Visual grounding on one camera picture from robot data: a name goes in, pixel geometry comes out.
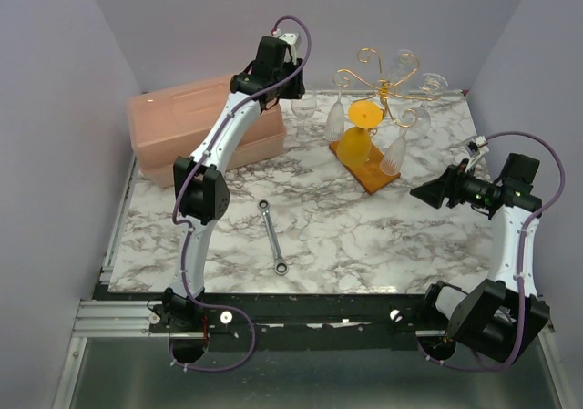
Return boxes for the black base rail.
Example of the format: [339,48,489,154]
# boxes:
[149,291,457,359]

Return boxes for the silver ratchet wrench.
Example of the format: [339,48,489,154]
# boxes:
[258,199,288,276]

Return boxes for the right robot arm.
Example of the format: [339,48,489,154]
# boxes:
[410,153,550,363]

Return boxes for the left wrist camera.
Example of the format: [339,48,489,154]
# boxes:
[271,27,302,63]

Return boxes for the clear wine glass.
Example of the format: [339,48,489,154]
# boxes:
[291,89,317,143]
[407,73,448,143]

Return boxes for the clear wine glass back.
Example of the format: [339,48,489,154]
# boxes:
[291,89,317,143]

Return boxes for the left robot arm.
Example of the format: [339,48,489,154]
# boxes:
[150,33,305,332]

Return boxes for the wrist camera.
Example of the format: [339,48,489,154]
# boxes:
[271,27,302,63]
[463,136,489,172]

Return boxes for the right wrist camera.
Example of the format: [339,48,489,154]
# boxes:
[463,136,489,172]

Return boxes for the ribbed clear champagne flute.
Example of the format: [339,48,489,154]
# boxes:
[324,92,345,142]

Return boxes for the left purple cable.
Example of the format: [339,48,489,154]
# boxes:
[169,15,314,373]

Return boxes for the yellow plastic wine glass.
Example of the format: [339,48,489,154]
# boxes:
[336,100,383,168]

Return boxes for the short clear goblet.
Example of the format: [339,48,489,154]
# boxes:
[389,49,420,87]

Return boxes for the gold wire glass rack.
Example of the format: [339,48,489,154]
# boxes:
[325,47,425,195]

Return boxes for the pink plastic storage box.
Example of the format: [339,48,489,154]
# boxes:
[127,76,286,189]

